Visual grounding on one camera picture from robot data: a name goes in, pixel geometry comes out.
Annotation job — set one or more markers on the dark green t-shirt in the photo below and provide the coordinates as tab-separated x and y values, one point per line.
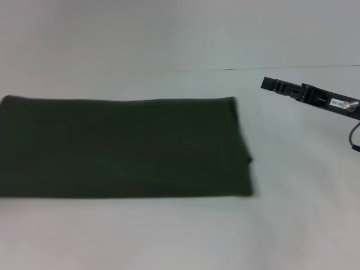
121	146

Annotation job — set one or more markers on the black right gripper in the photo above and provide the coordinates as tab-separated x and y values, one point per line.
329	98

